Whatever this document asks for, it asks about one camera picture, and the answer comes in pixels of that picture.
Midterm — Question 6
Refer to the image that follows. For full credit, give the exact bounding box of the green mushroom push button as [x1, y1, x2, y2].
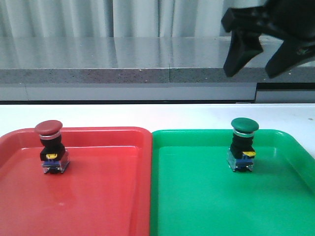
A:
[227, 118, 259, 172]

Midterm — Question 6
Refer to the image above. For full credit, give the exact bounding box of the green plastic tray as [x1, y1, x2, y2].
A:
[150, 130, 315, 236]

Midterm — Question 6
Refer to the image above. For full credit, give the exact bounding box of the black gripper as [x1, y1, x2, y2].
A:
[221, 0, 315, 78]

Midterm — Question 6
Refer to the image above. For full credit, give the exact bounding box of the red plastic tray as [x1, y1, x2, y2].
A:
[0, 127, 152, 236]

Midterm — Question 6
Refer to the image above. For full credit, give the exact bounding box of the grey stone counter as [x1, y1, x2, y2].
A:
[0, 36, 315, 104]

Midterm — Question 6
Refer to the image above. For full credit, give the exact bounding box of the white pleated curtain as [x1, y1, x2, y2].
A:
[0, 0, 263, 38]

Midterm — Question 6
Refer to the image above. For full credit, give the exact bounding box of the red mushroom push button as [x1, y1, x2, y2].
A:
[34, 120, 70, 174]

